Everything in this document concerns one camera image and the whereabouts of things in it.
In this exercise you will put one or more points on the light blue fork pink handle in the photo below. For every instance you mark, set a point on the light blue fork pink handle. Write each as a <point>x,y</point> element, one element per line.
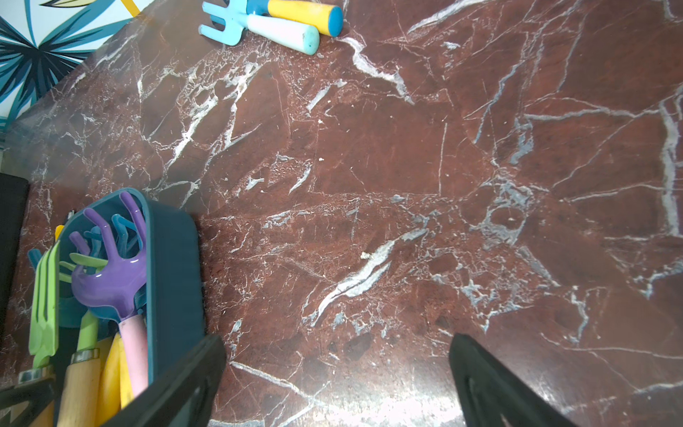
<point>298,36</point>

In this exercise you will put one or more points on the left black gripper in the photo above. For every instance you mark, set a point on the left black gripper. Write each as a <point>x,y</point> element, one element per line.
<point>16,397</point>

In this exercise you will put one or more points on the green rake wooden handle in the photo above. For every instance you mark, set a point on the green rake wooden handle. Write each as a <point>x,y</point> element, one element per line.
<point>79,403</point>
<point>44,341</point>

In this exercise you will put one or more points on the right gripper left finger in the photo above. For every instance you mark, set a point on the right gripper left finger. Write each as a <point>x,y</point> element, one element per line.
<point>188,371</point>

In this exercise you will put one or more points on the teal storage tray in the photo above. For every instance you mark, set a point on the teal storage tray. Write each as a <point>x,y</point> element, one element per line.
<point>171,302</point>

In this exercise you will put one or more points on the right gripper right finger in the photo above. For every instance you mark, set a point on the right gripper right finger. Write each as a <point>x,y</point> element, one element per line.
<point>490,394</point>

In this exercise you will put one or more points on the purple small rake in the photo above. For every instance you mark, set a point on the purple small rake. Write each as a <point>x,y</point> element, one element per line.
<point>116,286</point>

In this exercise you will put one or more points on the teal fork yellow handle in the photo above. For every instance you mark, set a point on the teal fork yellow handle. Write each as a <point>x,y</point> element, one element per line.
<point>327,19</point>

